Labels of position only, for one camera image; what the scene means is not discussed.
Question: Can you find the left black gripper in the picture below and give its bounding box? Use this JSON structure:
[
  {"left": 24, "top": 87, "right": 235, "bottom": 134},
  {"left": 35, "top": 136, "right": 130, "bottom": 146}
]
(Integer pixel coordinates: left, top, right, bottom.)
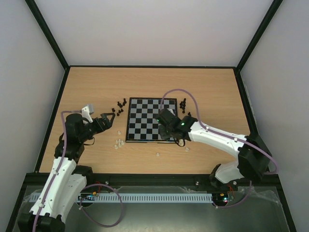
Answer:
[{"left": 80, "top": 113, "right": 116, "bottom": 142}]

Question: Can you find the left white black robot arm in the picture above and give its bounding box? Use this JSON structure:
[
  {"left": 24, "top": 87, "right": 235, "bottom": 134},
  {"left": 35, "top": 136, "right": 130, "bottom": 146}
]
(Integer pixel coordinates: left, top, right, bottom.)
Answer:
[{"left": 17, "top": 111, "right": 115, "bottom": 232}]

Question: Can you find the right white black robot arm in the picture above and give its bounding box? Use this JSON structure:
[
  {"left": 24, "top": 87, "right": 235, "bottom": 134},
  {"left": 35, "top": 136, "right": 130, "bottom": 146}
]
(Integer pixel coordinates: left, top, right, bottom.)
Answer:
[{"left": 156, "top": 109, "right": 271, "bottom": 189}]

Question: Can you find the black white chess board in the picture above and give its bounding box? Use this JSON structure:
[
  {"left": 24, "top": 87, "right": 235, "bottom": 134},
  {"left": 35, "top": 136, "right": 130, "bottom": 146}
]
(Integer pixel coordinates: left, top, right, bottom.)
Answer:
[{"left": 126, "top": 97, "right": 174, "bottom": 143}]

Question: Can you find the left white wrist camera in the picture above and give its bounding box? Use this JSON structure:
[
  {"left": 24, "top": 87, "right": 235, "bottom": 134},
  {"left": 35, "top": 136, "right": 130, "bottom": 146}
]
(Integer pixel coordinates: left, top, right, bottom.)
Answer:
[{"left": 82, "top": 104, "right": 94, "bottom": 124}]

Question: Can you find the grey slotted cable duct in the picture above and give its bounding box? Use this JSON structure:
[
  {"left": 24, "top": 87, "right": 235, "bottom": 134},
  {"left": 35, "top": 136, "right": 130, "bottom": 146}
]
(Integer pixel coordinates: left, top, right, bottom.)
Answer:
[{"left": 76, "top": 193, "right": 213, "bottom": 203}]

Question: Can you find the purple cable loop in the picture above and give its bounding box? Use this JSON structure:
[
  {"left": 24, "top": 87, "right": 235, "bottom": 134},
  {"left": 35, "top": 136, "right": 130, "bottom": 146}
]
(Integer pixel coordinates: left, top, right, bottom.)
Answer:
[{"left": 79, "top": 183, "right": 124, "bottom": 228}]

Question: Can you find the black aluminium frame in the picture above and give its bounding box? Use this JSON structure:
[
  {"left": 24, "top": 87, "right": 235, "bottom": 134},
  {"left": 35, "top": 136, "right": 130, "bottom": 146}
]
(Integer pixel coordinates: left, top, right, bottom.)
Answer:
[{"left": 6, "top": 0, "right": 296, "bottom": 232}]

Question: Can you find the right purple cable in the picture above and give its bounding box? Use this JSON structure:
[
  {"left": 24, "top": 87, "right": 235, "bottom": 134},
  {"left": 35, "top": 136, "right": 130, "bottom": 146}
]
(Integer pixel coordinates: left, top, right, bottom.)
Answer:
[{"left": 159, "top": 88, "right": 280, "bottom": 208}]

